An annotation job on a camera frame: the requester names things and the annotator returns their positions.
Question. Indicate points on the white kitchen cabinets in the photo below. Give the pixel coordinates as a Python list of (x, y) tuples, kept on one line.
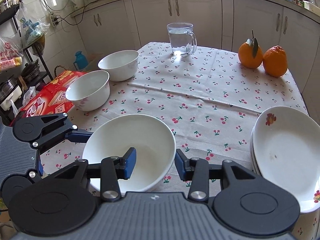
[(107, 26)]

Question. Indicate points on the white plastic bag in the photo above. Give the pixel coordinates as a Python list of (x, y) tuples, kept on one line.
[(31, 26)]

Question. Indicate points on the red snack box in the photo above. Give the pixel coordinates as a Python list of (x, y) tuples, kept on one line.
[(52, 98)]

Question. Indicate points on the white power strip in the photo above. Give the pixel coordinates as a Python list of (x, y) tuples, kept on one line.
[(53, 19)]

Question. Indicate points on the bumpy orange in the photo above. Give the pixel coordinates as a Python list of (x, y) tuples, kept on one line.
[(275, 61)]

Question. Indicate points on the cherry print tablecloth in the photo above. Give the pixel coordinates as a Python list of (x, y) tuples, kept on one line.
[(205, 104)]

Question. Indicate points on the glass mug with water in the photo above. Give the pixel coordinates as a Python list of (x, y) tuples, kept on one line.
[(182, 38)]

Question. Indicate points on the teal thermos jug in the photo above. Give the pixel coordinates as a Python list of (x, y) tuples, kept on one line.
[(80, 61)]

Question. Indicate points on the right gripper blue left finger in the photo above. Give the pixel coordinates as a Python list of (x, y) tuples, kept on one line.
[(110, 170)]

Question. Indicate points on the orange with leaf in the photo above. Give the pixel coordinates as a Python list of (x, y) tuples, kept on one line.
[(250, 53)]

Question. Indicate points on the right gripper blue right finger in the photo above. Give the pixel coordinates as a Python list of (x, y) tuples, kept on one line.
[(199, 172)]

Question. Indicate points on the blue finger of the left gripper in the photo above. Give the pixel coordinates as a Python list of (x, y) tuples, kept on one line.
[(78, 136)]

